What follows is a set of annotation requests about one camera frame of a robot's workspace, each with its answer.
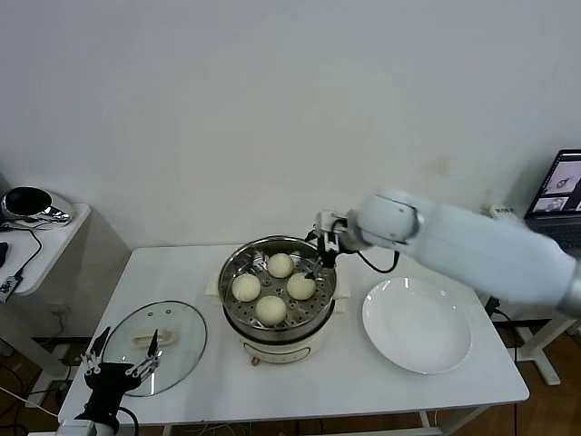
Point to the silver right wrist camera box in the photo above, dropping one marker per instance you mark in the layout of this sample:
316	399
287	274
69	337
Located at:
329	220

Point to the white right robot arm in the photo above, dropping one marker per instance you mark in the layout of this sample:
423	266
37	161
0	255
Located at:
454	245

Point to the white round plate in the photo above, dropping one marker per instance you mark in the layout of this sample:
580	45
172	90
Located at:
415	327

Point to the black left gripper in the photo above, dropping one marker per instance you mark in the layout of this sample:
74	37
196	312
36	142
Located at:
111	383

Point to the white steamed baozi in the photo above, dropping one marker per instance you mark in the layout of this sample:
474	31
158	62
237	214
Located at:
246	287
299	288
271	310
280	264

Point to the white-topped side cabinet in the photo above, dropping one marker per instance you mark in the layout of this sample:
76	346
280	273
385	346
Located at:
63	254

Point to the white desk with legs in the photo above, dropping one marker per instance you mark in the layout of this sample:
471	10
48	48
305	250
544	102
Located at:
547	368

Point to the small white labelled device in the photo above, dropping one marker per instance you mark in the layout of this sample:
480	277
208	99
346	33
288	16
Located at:
8	288

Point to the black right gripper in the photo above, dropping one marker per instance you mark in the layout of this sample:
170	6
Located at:
333	240

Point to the white power strip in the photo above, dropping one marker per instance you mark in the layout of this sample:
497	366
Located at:
499	211

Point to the steel perforated steamer basket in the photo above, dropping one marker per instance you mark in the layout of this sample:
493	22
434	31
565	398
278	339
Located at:
236	259

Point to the small black flat object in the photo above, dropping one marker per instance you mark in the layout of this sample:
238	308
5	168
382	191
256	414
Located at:
2	254

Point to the white work table frame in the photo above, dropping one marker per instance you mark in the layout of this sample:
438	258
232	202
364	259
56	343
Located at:
425	419

